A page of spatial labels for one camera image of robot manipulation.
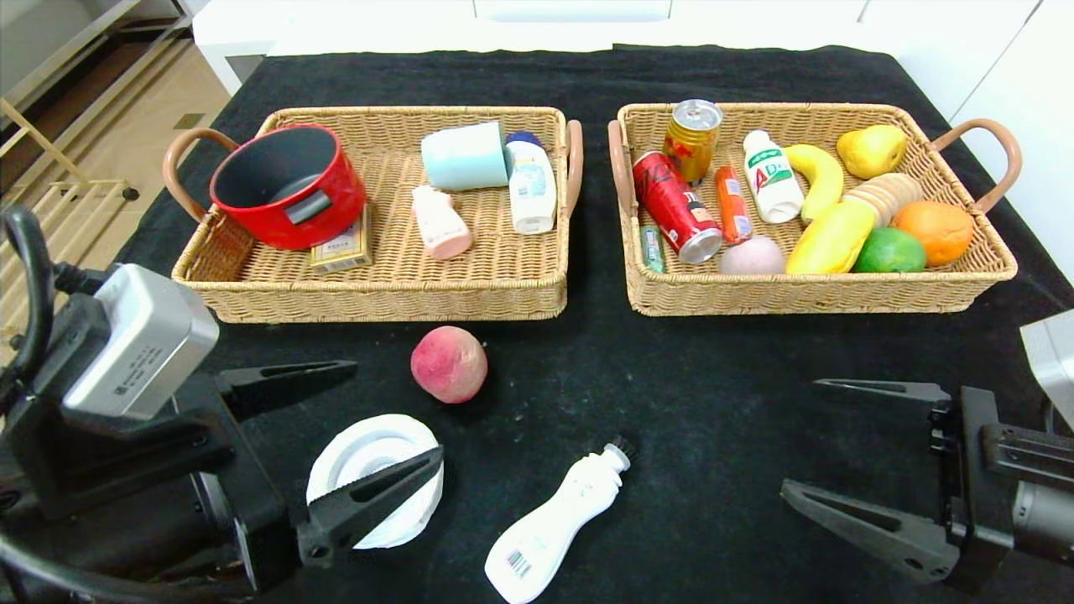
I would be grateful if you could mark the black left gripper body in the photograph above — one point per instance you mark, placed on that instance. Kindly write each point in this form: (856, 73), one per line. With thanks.
(252, 486)

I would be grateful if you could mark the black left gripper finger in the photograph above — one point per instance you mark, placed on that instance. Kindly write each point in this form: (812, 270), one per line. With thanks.
(268, 386)
(344, 520)

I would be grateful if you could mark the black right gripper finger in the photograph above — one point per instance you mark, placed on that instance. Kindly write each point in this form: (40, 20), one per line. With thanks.
(881, 528)
(889, 391)

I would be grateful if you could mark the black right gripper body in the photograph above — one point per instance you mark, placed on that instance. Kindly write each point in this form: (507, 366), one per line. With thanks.
(967, 478)

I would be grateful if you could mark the white round bowl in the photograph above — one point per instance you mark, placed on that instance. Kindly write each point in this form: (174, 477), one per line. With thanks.
(369, 445)

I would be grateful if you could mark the yellow mango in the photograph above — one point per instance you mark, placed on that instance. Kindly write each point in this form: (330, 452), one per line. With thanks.
(831, 239)

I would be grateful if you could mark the pale purple round bun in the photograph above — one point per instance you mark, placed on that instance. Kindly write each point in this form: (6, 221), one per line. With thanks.
(753, 258)

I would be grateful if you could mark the orange red sausage stick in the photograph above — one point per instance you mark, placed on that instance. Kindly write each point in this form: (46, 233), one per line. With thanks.
(732, 205)

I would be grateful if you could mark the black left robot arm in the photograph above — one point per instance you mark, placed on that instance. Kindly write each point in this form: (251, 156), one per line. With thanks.
(101, 470)

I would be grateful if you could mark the green lime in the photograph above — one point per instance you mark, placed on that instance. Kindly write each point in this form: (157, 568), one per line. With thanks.
(889, 252)

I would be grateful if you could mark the small yellow box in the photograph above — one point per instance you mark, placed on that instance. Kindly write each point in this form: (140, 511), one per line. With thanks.
(340, 252)

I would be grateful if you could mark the red cooking pot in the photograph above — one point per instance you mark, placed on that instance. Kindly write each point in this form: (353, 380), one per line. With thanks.
(252, 222)

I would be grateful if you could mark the orange fruit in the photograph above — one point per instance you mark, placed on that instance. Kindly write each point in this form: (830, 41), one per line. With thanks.
(935, 231)

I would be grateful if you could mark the red pink peach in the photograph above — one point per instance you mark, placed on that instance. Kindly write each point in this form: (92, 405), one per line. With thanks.
(449, 365)

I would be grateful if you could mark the striped tan bread roll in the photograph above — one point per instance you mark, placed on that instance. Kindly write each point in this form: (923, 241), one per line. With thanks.
(889, 193)

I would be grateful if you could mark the white brush cap bottle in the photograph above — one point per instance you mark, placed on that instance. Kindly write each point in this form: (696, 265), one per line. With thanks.
(545, 528)

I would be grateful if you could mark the yellow banana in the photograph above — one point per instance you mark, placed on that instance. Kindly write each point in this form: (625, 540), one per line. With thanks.
(826, 180)

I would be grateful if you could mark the white milk bottle green label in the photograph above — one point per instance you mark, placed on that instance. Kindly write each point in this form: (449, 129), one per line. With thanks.
(776, 189)

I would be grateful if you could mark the pink small bottle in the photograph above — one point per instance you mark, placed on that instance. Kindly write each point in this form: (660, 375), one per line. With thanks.
(443, 231)

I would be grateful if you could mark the yellow pear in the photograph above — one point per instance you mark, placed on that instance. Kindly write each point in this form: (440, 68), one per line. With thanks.
(873, 151)

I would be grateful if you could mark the black tablecloth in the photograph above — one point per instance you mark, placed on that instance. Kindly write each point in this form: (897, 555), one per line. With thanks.
(638, 386)

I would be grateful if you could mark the green small tube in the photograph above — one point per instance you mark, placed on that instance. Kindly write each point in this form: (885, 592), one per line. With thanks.
(653, 252)

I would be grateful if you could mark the red cola can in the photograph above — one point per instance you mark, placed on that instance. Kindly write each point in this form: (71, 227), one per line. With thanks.
(671, 205)

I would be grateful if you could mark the light blue cup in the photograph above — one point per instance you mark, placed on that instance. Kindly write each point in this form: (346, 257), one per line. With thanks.
(466, 159)

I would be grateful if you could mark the gold drink can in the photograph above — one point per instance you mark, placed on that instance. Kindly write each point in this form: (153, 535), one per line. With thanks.
(690, 155)

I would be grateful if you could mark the white bottle blue cap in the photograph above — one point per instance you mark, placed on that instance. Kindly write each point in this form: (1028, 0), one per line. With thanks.
(533, 201)

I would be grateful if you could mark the white low cabinet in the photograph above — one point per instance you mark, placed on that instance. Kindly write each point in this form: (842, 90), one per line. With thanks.
(419, 25)

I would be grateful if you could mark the grey metal shelf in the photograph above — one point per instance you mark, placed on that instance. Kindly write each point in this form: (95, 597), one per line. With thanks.
(84, 33)

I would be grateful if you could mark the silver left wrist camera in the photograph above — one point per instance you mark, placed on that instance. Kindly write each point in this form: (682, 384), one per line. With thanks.
(138, 335)

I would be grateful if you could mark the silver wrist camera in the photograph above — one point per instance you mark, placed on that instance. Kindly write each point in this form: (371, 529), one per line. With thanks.
(1053, 356)
(138, 335)

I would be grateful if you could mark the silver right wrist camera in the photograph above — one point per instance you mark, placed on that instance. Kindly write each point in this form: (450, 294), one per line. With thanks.
(1053, 356)

